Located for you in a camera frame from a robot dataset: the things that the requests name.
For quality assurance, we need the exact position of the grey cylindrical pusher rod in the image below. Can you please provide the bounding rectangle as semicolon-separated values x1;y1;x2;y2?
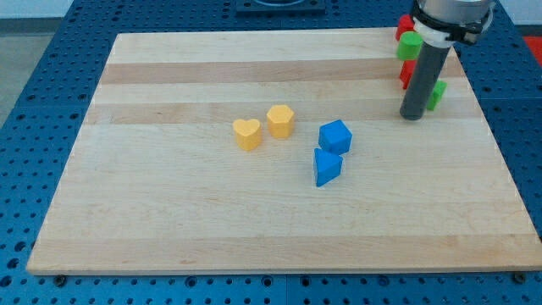
400;42;451;121

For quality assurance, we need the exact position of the green star block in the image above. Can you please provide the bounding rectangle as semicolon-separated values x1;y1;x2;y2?
426;80;447;111

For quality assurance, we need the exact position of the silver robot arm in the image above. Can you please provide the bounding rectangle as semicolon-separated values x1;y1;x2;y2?
400;0;495;120

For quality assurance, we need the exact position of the red star block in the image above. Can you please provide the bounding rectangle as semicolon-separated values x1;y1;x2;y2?
399;60;417;90

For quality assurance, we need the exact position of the green cylinder block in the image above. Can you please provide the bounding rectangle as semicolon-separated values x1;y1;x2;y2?
396;31;423;61

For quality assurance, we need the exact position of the red block at top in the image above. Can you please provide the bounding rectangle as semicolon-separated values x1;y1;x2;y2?
395;14;414;41

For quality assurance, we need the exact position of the blue cube block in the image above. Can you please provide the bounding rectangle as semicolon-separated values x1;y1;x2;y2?
318;119;352;155

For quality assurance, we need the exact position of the blue triangle block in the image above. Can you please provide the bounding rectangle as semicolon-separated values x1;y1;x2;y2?
313;148;343;187

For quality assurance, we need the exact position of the yellow hexagon block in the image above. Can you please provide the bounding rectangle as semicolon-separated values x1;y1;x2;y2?
267;104;295;139

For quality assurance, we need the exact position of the yellow heart block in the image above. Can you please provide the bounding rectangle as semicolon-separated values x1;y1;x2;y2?
232;119;263;151

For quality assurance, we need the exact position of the wooden board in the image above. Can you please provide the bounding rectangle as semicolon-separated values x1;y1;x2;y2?
27;28;541;275

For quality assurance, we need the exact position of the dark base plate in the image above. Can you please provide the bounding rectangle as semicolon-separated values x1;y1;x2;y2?
235;0;326;15

